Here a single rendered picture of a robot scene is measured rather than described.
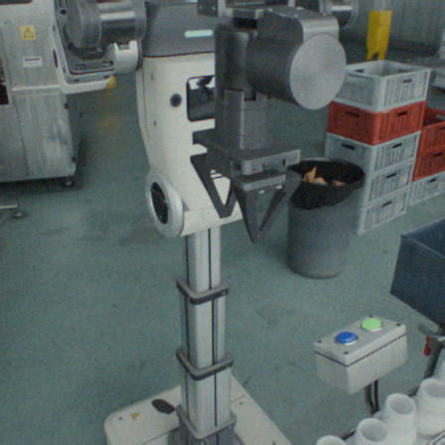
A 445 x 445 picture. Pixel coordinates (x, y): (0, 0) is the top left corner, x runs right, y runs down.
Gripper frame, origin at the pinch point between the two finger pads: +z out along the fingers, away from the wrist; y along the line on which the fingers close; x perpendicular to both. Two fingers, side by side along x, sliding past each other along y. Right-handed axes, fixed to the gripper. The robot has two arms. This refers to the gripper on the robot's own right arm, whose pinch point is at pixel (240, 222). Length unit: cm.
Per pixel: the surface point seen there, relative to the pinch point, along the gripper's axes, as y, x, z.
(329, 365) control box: -1.0, 18.7, 31.6
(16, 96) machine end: -356, 27, 58
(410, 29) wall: -792, 1061, 80
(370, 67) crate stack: -200, 245, 32
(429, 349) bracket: 4, 39, 35
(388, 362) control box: 3.7, 27.7, 31.9
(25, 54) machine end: -352, 38, 26
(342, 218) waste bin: -125, 154, 96
